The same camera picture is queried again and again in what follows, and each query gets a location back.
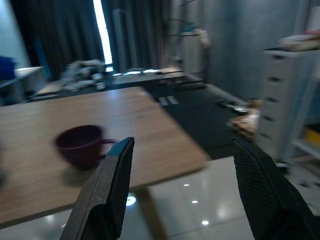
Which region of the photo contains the heap of grey clothes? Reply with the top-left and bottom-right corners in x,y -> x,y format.
61,59 -> 108,92

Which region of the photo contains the pile of things on cabinet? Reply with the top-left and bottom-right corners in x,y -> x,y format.
278,29 -> 320,52

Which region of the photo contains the blue cloth bundle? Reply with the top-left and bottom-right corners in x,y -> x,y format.
0,56 -> 16,82

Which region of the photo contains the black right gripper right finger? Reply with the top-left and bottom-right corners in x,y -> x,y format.
231,137 -> 320,240

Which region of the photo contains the black clothes rack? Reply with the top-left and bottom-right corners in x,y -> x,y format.
167,0 -> 211,76

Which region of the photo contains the yellow box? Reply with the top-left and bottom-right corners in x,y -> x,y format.
303,128 -> 320,148

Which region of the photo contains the dark purple cup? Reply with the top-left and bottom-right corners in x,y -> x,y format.
55,124 -> 117,171

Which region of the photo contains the white drawer cabinet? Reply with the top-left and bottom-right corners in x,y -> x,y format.
257,48 -> 320,161

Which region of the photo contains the white desk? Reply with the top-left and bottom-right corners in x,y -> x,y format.
0,66 -> 48,106

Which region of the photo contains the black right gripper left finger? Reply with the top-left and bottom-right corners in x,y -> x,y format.
59,136 -> 135,240

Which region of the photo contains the white hanging garment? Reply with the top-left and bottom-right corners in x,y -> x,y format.
179,28 -> 210,73

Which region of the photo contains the brown crumpled bag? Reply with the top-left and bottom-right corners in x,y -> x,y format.
229,99 -> 263,142

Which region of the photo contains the light wooden table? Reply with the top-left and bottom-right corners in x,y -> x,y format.
0,86 -> 212,240

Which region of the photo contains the dark grey curtain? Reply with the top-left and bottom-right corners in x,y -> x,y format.
9,0 -> 105,78
101,0 -> 173,73

